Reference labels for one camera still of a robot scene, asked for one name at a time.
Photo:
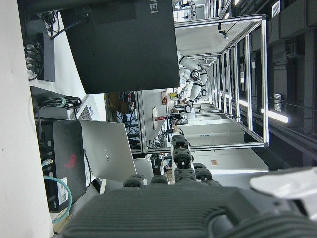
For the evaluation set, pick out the white sign with red print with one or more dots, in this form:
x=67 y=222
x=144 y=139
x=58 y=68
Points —
x=157 y=118

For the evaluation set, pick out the black docking box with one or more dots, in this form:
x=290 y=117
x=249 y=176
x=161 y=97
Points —
x=47 y=59

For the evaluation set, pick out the silver Huawei laptop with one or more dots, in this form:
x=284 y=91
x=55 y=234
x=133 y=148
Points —
x=109 y=151

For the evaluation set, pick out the aluminium frame cell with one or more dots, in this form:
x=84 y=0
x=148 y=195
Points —
x=264 y=81

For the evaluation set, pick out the white chair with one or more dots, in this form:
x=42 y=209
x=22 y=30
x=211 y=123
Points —
x=143 y=168

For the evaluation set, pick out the black mini PC red logo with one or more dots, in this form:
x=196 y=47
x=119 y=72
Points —
x=69 y=158

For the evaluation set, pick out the small frame-mounted camera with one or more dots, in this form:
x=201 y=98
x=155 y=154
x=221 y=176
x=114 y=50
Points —
x=223 y=32

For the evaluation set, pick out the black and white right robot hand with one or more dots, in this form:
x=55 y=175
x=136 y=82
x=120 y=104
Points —
x=173 y=210

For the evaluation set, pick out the white humanoid robot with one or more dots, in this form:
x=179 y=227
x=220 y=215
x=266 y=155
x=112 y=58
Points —
x=195 y=84

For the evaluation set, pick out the black Huawei monitor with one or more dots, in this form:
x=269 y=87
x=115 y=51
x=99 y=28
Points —
x=123 y=47

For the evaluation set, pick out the silver open laptop keyboard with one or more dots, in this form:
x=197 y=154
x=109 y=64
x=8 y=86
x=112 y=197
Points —
x=86 y=110

